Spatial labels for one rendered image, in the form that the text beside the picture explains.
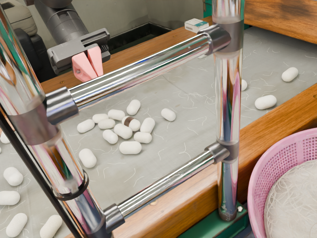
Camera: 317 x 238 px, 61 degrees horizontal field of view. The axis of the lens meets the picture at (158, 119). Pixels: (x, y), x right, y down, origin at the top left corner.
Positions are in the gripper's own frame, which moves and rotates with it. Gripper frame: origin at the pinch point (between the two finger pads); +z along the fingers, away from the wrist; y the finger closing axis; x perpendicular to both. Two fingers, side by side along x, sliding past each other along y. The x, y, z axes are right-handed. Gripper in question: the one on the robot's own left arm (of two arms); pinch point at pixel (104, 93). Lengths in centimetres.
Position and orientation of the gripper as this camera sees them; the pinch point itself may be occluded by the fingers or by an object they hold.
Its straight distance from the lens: 45.5
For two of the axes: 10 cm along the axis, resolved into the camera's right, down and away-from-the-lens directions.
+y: 8.3, -4.5, 3.3
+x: -2.2, 2.8, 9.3
